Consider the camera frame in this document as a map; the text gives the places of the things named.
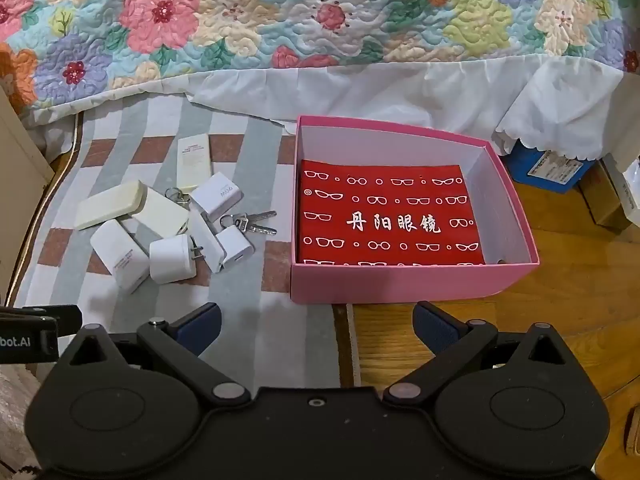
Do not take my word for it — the floral quilt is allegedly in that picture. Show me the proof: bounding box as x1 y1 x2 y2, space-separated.
0 0 640 126

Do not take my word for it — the white bed skirt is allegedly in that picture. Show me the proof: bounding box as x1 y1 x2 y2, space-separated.
27 52 628 162

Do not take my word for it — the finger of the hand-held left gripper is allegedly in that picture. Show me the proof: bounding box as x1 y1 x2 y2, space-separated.
0 304 84 341

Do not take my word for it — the pink fuzzy mat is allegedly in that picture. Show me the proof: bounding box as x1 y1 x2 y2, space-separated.
0 362 44 476

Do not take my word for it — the white charger with grey print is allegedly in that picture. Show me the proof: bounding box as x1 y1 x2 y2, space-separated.
190 172 245 224

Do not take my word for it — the blue box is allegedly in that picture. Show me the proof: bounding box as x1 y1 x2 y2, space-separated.
500 140 602 195

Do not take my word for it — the cream remote control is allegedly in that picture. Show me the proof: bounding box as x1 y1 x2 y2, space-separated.
75 181 149 231

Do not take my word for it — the striped rug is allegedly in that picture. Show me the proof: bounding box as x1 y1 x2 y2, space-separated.
5 92 356 391

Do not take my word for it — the metal key ring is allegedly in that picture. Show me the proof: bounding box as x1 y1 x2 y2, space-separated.
164 186 194 207

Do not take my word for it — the silver key bunch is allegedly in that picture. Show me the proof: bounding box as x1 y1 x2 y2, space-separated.
219 210 279 237

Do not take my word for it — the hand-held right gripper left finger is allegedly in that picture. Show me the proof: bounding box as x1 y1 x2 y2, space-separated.
60 302 253 408

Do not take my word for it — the cream remote with purple label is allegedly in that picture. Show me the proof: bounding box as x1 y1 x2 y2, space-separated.
177 134 214 192

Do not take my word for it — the white cube charger with prongs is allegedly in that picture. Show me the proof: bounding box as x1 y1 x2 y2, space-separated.
149 235 207 284

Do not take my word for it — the tan object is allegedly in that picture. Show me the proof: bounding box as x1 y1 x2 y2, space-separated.
625 405 640 457

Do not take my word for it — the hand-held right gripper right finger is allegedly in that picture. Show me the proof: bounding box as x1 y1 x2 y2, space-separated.
382 301 568 406

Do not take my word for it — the white remote control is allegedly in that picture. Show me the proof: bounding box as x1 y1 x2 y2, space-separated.
132 187 192 237

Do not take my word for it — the white charger with pink text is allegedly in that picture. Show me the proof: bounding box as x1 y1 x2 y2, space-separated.
90 220 151 295

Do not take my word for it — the pink cardboard box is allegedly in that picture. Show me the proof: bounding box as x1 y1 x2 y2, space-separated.
289 114 541 306

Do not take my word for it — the white box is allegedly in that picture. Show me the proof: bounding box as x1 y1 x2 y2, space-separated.
617 156 640 222

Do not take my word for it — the small white charger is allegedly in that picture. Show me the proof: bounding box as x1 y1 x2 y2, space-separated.
215 226 256 267

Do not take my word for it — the brown cardboard box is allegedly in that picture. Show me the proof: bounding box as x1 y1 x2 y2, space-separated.
579 160 634 231

